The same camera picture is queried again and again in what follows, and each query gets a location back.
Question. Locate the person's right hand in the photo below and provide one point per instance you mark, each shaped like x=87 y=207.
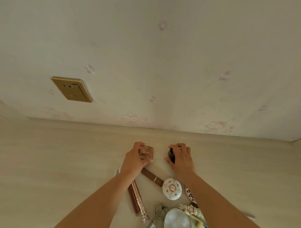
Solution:
x=183 y=162

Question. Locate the person's left hand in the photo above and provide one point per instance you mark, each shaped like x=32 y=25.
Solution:
x=130 y=162

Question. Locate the small dark round compact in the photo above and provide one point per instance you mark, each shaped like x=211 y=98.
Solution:
x=171 y=155

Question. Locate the white concealer tube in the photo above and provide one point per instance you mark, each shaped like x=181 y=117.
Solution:
x=117 y=171

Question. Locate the brown lipstick tube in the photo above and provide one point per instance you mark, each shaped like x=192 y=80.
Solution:
x=151 y=176

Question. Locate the white floral round compact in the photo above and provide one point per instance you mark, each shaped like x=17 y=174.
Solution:
x=172 y=189

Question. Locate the pink blue patterned compact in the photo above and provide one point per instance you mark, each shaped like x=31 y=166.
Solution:
x=190 y=195

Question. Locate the red Colorkey lip gloss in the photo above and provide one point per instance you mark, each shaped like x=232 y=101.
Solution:
x=133 y=202

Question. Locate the ornate rose gold lip tube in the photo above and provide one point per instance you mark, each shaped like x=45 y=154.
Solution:
x=142 y=211

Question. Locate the silver round cushion compact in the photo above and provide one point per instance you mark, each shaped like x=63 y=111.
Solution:
x=176 y=219

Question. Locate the person's right forearm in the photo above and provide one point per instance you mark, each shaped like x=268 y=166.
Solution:
x=216 y=206

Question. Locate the person's left forearm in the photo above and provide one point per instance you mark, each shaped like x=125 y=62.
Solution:
x=98 y=202

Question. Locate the light wooden table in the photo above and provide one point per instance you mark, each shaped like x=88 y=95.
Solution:
x=47 y=164

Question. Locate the gold wall socket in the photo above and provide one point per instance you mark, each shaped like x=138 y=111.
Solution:
x=70 y=89

